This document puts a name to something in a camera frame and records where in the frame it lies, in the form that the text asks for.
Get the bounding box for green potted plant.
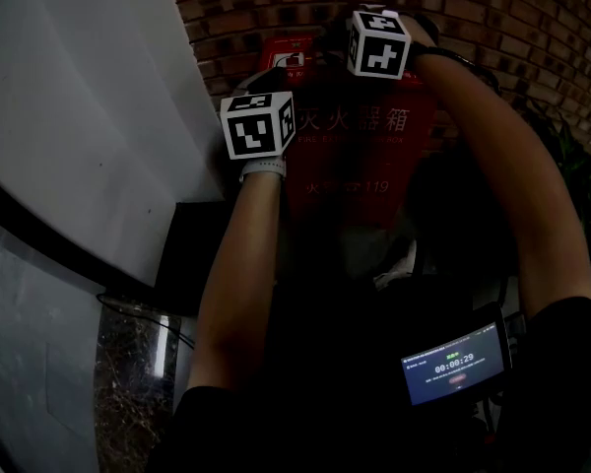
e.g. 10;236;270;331
521;96;591;281

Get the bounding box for person's black clothes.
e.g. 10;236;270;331
146;263;591;473

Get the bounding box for red fire extinguisher box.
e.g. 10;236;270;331
255;32;442;285

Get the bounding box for person's white shoe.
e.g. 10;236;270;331
371;238;421;291

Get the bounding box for smartphone with lit screen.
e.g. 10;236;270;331
399;302;515;408

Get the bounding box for black floor cable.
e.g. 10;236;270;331
96;291;197;352

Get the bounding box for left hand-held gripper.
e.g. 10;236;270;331
220;65;297;162

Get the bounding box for black wall trim strip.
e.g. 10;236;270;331
0;165;160;301

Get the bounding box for person's right forearm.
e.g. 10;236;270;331
407;41;591;314

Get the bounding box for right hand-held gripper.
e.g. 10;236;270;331
346;3;413;81

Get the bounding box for white wrist watch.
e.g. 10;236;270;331
238;157;289;184

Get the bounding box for black panel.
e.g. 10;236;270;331
153;199;238;317

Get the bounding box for black wristband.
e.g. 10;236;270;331
412;46;501;93

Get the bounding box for person's left forearm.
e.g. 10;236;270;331
185;174;286;394

